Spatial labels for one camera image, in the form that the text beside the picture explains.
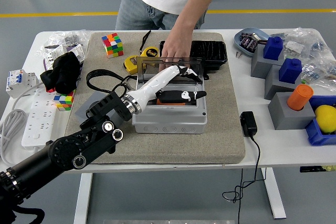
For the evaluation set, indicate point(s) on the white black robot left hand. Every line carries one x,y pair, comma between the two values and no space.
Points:
155,85

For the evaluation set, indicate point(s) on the person's left hand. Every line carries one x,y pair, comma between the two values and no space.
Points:
176,47

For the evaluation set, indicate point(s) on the orange cylinder battery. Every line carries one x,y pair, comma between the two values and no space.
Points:
299,98
168,102

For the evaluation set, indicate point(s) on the grey electrical box with lid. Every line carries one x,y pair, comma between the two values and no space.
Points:
168,124

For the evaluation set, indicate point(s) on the person's left forearm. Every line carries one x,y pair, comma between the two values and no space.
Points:
199,6

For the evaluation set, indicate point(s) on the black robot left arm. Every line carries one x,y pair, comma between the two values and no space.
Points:
78,150

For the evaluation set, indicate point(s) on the yellow tape measure with print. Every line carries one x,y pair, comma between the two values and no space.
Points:
151,52

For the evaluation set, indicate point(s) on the yellow tape measure with window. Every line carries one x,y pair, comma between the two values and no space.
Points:
131,64

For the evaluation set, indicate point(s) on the black plastic tray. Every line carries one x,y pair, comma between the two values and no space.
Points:
210,51

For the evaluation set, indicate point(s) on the colourful puzzle cube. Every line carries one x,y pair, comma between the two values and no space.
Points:
113,45
64,100

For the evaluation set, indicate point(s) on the small metal pins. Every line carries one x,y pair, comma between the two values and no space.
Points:
238,55

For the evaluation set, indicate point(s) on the grey-brown mat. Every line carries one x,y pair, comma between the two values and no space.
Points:
170,148

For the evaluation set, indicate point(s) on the purple candy packet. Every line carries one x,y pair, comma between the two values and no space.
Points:
246,35
245,42
253,45

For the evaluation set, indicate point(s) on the grey block with round hole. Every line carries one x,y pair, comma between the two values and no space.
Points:
84,104

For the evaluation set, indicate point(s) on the silver brown wrapped item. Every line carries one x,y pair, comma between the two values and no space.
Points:
258,37

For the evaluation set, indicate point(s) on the grey block holder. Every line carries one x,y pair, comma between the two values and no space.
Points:
273,87
286,119
258,66

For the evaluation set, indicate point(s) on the blue-grey dish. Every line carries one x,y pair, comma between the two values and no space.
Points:
260,33

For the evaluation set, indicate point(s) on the black cloth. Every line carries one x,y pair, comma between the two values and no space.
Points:
63,72

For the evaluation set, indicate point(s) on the blue block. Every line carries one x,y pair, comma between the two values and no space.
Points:
290,70
273,48

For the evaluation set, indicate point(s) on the black power adapter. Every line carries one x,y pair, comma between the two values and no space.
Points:
249,123

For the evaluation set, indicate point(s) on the clear bag of small parts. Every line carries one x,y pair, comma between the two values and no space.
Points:
57,36

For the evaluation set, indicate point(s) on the white power strip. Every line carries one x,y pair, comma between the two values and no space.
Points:
39,121

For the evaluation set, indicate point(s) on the clear bag of components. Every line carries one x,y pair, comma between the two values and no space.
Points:
302,43
320,72

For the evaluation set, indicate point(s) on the white circuit breaker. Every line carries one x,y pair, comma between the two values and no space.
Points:
21,79

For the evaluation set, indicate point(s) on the white table leg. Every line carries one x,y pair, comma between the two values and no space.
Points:
82,197
274,195

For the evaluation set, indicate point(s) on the blue storage bin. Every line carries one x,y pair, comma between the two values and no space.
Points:
315,137

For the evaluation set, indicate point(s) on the yellow lemon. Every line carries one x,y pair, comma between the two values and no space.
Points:
326,117

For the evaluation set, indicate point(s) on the black table control panel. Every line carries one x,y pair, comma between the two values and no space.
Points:
309,169

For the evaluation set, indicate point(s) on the white purple switch package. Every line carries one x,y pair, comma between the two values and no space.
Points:
56,51

